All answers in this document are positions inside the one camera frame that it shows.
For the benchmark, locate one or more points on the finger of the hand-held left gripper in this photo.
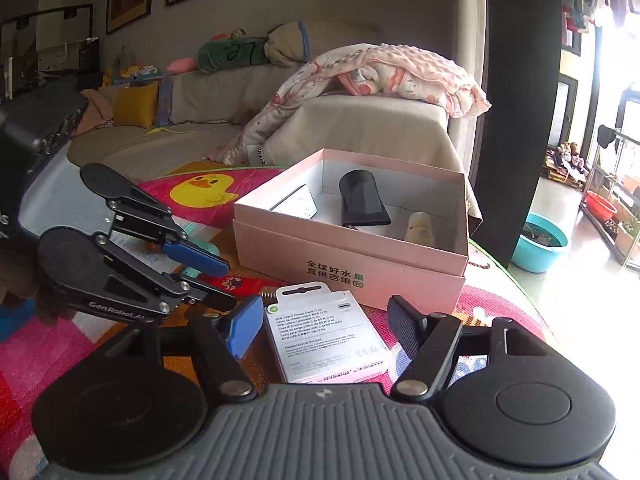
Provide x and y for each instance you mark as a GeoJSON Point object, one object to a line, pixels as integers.
{"type": "Point", "coordinates": [212, 296]}
{"type": "Point", "coordinates": [195, 257]}

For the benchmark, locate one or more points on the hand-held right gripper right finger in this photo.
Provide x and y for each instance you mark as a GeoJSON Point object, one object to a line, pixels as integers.
{"type": "Point", "coordinates": [405, 325]}

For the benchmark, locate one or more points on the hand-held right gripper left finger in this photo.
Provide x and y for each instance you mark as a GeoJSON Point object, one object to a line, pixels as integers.
{"type": "Point", "coordinates": [245, 327]}

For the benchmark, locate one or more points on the pink cardboard box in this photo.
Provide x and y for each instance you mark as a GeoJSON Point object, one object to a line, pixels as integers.
{"type": "Point", "coordinates": [380, 260]}

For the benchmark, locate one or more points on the cream tube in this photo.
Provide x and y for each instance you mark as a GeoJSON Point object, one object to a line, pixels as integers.
{"type": "Point", "coordinates": [420, 230]}

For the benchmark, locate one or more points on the white charger adapter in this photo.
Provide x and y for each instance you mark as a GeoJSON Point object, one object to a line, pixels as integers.
{"type": "Point", "coordinates": [295, 205]}

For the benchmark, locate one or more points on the black cylindrical nozzle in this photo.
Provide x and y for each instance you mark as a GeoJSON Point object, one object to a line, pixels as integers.
{"type": "Point", "coordinates": [357, 200]}

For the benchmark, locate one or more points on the person's left hand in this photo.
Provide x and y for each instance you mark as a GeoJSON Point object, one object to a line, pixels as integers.
{"type": "Point", "coordinates": [20, 285]}

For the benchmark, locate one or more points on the red patterned packet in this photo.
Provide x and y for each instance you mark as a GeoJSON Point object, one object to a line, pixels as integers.
{"type": "Point", "coordinates": [242, 287]}

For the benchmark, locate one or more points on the colourful duck play mat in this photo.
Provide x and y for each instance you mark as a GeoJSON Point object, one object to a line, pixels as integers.
{"type": "Point", "coordinates": [210, 187]}

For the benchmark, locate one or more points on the pink cloth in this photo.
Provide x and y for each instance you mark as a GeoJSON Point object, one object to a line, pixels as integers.
{"type": "Point", "coordinates": [97, 112]}

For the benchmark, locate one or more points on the yellow cushion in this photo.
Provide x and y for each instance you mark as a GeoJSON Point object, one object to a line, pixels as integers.
{"type": "Point", "coordinates": [134, 105]}

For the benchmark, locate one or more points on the dark glass cabinet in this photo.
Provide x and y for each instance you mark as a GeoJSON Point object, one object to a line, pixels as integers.
{"type": "Point", "coordinates": [45, 55]}

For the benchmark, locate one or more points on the blue patterned cushion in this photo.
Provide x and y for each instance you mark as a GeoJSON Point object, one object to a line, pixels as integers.
{"type": "Point", "coordinates": [164, 102]}

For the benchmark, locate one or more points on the colourful small toy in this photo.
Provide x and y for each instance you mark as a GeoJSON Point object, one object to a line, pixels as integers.
{"type": "Point", "coordinates": [141, 72]}

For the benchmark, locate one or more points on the blue plastic basin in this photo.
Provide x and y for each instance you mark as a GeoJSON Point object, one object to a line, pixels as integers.
{"type": "Point", "coordinates": [540, 245]}

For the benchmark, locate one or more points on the beige covered sofa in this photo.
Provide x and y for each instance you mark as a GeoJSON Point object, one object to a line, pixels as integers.
{"type": "Point", "coordinates": [210, 100]}

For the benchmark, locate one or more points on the pink plush toy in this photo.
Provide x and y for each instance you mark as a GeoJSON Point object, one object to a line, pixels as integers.
{"type": "Point", "coordinates": [181, 65]}

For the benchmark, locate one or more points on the green plush toy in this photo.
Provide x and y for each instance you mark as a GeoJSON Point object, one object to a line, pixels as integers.
{"type": "Point", "coordinates": [230, 52]}

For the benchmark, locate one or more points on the red plastic basin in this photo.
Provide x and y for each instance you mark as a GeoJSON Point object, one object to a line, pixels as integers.
{"type": "Point", "coordinates": [600, 205]}

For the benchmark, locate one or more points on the pile of shoes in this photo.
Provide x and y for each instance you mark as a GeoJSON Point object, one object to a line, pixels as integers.
{"type": "Point", "coordinates": [567, 162]}

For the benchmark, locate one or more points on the pink printed blanket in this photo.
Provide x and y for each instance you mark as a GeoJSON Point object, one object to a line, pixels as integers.
{"type": "Point", "coordinates": [360, 80]}

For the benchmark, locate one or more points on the metal rack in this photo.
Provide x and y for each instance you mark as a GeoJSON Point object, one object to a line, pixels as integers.
{"type": "Point", "coordinates": [612, 180]}

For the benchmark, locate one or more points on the beige pillow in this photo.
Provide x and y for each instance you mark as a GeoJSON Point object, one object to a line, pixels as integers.
{"type": "Point", "coordinates": [325, 40]}

